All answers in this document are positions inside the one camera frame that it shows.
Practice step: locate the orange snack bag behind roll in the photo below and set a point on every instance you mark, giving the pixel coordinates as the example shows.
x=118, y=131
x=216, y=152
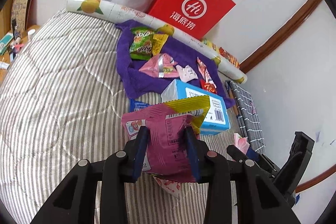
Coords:
x=233, y=60

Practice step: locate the small white bottle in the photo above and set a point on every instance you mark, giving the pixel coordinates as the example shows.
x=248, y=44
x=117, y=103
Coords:
x=31, y=33

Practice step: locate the small pale pink packet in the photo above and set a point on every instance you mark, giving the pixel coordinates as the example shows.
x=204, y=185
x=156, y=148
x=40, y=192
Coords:
x=186, y=74

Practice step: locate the grey checked cloth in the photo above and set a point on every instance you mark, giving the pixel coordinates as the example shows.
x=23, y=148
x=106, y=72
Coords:
x=249, y=124

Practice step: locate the dark blue snack packet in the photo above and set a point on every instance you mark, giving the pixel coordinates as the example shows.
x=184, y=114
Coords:
x=137, y=105

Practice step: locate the large pink yellow snack bag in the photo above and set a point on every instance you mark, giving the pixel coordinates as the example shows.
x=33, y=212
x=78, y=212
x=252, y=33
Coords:
x=166, y=152

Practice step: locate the white pink strawberry snack bag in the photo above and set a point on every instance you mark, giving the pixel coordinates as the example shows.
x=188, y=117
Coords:
x=171, y=187

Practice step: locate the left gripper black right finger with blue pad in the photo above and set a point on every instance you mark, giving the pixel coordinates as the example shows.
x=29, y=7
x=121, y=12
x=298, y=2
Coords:
x=258, y=200

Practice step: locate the long red white candy packet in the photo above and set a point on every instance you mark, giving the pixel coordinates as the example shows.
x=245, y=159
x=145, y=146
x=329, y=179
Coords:
x=202, y=68

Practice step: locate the wooden bedside table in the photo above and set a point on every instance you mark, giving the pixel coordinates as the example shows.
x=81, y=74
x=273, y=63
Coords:
x=12, y=51

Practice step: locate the green snack bag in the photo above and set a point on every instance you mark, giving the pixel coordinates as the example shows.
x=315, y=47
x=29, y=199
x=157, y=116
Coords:
x=141, y=47

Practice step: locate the striped grey quilt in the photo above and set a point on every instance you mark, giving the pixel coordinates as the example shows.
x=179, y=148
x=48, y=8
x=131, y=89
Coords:
x=62, y=101

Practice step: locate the yellow snack bag behind roll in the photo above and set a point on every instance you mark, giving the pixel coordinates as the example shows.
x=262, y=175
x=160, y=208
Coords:
x=210, y=45

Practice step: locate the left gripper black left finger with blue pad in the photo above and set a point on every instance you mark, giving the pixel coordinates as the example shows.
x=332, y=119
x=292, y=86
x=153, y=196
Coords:
x=73, y=200

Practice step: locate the teal white tube box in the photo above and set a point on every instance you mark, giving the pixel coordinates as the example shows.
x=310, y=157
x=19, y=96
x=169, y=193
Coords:
x=4, y=42

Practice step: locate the blue tissue box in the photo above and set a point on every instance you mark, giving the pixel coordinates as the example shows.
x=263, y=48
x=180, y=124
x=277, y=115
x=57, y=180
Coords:
x=215, y=118

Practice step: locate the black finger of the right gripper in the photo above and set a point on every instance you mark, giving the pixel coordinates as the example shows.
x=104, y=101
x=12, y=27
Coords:
x=236, y=154

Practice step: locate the fruit print rolled mat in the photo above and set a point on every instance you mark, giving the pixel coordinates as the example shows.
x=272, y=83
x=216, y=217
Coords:
x=115, y=13

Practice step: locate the pink triangular snack bag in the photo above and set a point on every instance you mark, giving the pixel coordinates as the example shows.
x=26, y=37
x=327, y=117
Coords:
x=160, y=66

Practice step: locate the purple towel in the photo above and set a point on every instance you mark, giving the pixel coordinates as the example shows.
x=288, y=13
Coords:
x=137, y=83

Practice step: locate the small red snack packet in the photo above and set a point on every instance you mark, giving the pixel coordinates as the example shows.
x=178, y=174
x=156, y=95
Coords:
x=208, y=86

